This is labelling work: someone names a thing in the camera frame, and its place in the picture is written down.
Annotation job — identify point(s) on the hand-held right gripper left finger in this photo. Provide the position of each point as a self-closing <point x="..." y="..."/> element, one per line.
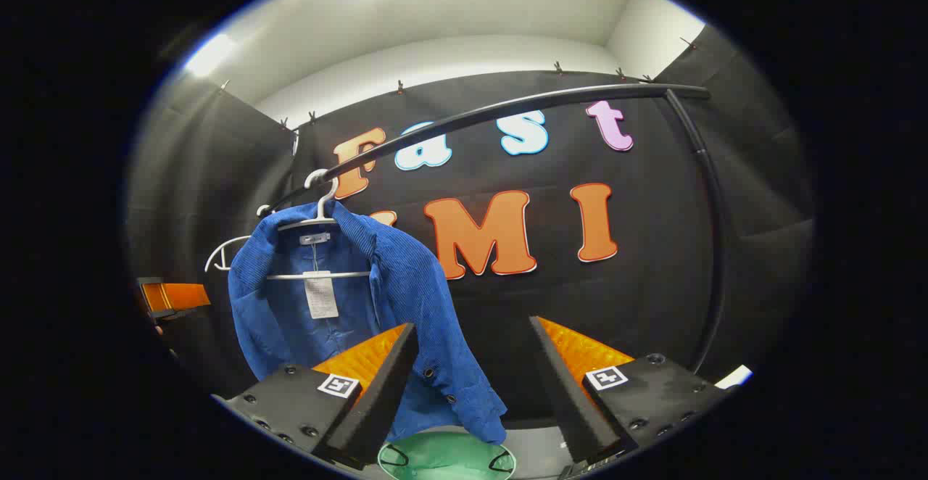
<point x="377" y="400"/>

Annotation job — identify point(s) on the row of small backdrop clips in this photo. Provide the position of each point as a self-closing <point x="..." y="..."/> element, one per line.
<point x="399" y="88"/>

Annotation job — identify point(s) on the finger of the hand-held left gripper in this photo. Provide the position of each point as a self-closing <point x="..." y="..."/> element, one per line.
<point x="174" y="296"/>

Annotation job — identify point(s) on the black clothes rack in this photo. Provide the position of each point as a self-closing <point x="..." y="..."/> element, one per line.
<point x="507" y="110"/>

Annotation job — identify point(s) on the white sheet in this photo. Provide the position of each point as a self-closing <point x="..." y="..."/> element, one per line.
<point x="734" y="377"/>

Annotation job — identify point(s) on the white plastic hanger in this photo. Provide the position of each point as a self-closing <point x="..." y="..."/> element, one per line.
<point x="322" y="208"/>
<point x="214" y="251"/>

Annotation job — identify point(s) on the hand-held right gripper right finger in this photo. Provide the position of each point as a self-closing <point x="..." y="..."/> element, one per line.
<point x="573" y="400"/>

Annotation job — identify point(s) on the green laundry hamper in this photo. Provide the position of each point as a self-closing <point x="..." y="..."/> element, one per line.
<point x="442" y="458"/>

